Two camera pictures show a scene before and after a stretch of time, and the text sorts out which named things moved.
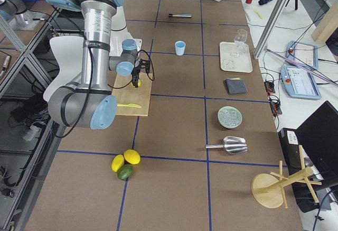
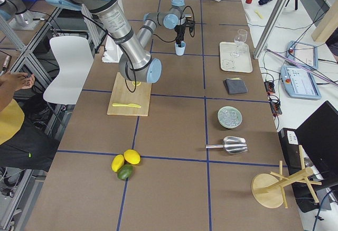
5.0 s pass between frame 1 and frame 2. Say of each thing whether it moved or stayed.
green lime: stayed
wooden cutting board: stayed
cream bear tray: stayed
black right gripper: moved
